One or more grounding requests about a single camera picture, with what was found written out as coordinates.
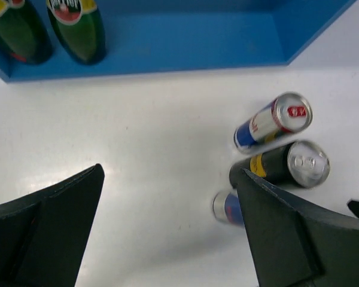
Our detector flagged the black yellow can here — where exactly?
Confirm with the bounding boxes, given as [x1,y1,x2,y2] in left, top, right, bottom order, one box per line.
[229,140,330,188]

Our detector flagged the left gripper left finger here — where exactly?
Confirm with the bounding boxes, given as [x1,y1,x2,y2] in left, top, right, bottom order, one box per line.
[0,164,105,286]

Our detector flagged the blue and yellow shelf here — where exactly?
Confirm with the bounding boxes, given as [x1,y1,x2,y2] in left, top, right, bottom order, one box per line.
[0,1,352,82]

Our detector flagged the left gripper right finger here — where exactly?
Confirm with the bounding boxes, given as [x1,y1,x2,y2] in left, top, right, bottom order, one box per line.
[237,170,359,286]

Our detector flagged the silver blue can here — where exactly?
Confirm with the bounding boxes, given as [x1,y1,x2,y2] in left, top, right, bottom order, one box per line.
[212,190,244,227]
[233,92,313,154]

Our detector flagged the green bottle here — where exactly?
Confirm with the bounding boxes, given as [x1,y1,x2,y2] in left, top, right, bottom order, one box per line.
[46,0,107,65]
[0,1,53,65]

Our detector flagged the silver blue can front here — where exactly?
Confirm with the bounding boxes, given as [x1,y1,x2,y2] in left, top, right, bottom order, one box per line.
[212,190,244,227]

